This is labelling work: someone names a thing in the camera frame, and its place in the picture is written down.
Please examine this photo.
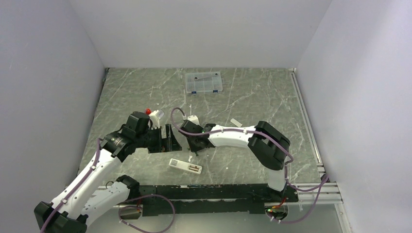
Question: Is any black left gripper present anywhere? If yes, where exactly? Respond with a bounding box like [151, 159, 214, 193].
[135, 123, 181, 153]

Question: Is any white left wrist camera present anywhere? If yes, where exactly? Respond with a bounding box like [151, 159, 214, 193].
[145, 108, 165, 130]

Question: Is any clear plastic organizer box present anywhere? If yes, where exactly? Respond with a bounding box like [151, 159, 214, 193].
[185, 71, 223, 95]

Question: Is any white remote control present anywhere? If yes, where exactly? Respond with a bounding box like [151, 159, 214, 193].
[169, 158, 202, 174]

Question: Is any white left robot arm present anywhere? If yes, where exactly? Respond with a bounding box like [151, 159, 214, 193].
[34, 110, 166, 233]

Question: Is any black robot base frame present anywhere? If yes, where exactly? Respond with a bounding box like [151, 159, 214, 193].
[106, 173, 300, 216]

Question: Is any white battery cover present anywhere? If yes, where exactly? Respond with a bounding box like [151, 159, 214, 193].
[230, 118, 242, 127]

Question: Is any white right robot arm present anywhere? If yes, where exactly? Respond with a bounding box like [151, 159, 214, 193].
[179, 119, 291, 201]

